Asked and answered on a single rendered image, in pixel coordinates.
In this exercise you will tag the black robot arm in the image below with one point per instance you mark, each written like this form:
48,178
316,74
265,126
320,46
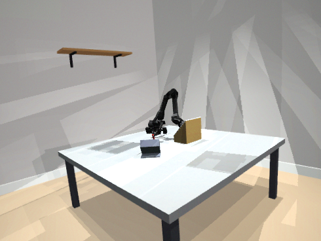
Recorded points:
173,93

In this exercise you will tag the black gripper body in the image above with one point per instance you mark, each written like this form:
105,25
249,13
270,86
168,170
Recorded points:
148,129

